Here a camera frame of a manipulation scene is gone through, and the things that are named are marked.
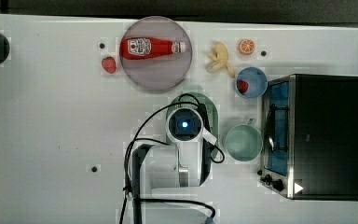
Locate green strainer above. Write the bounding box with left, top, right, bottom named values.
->
left=166, top=86, right=219, bottom=148

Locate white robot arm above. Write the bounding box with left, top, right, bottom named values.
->
left=130, top=104, right=217, bottom=224

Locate grey round plate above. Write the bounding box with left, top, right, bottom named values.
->
left=119, top=16, right=193, bottom=91

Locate strawberry in blue bowl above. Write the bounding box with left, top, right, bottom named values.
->
left=237, top=80, right=249, bottom=94

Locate green mug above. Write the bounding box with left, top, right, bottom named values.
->
left=224, top=119, right=263, bottom=161

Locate peeled banana toy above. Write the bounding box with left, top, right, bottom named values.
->
left=207, top=42, right=235, bottom=77

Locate blue bowl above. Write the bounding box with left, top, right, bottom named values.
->
left=234, top=67, right=268, bottom=98

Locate red ketchup bottle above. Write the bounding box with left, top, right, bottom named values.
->
left=119, top=37, right=186, bottom=60

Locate red toy strawberry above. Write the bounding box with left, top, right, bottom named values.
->
left=102, top=57, right=117, bottom=74

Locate orange slice toy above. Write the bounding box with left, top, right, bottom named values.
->
left=238, top=39, right=255, bottom=55

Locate black toaster oven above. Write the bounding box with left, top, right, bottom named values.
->
left=257, top=74, right=358, bottom=201

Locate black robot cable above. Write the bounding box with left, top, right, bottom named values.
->
left=117, top=92, right=227, bottom=224

